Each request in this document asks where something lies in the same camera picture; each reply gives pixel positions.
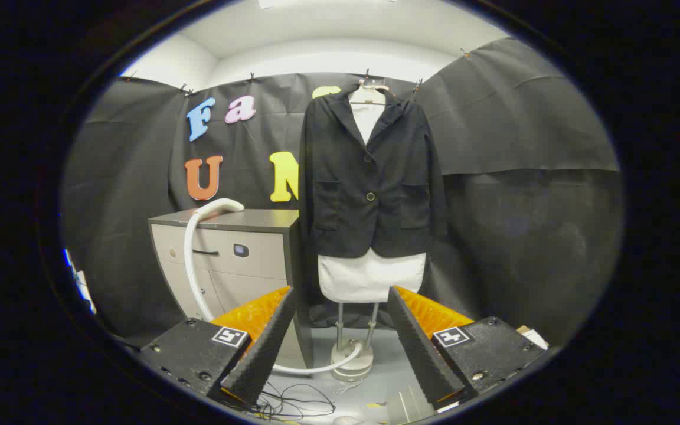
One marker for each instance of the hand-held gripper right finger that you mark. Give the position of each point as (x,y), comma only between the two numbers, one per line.
(419,348)

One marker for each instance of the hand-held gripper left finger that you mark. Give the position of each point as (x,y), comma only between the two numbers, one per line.
(266,348)

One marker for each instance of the white garment steamer wand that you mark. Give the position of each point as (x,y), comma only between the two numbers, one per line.
(225,205)

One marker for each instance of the black jacket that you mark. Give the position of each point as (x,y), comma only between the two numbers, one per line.
(346,206)

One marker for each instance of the grey steamer base stand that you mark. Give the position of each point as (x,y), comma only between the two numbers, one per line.
(352,360)

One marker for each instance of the white padded ironing form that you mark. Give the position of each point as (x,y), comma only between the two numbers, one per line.
(369,277)

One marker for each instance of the grey cabinet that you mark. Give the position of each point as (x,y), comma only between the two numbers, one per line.
(245,260)

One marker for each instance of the cardboard and paper boxes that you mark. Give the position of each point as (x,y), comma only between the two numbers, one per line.
(535,337)

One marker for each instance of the black backdrop cloth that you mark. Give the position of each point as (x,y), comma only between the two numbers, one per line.
(523,236)

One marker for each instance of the white plastic hanger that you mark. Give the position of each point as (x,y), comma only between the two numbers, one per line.
(368,93)

